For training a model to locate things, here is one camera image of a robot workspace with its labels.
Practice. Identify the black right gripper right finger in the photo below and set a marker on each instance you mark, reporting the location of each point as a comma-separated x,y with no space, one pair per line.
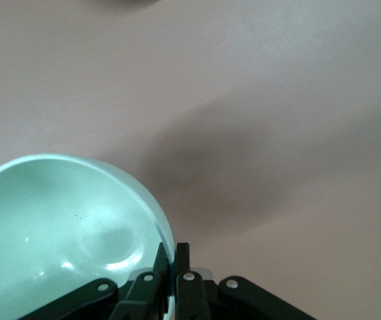
190,293

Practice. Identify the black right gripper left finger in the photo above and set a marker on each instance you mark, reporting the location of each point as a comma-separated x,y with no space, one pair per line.
144,293

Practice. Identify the green bowl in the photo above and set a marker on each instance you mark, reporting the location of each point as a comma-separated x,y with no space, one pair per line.
44,216

